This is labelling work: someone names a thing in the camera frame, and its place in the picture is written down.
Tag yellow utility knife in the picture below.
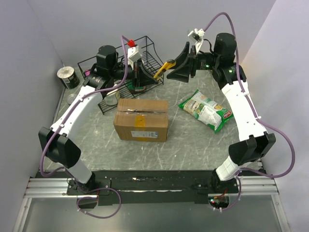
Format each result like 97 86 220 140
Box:
153 59 176 80

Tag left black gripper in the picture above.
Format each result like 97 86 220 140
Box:
110 58 159 89

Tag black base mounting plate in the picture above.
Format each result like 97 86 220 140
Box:
67 170 258 206

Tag white can in rack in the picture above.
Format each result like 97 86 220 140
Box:
104 91 120 106

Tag silver tin can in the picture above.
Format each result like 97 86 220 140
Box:
66 94 77 105

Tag aluminium rail frame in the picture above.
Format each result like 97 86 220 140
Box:
13 176 291 232

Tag brown cardboard express box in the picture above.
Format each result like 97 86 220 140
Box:
113 99 169 142

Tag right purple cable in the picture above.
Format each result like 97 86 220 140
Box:
202 12 295 212

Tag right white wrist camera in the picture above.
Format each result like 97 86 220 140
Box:
187 29 205 53

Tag black can white lid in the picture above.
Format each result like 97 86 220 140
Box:
57 66 80 89

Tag black wire basket rack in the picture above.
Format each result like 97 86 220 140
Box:
77 36 165 115

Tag small purple yogurt cup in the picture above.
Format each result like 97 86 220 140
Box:
84 70 91 77

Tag green snack bag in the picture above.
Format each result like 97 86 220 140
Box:
178 89 234 133

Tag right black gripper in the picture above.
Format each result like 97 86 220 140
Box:
166 42 219 83

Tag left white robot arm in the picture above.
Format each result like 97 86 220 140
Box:
39 45 158 194

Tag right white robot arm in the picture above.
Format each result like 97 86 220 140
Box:
167 30 276 193

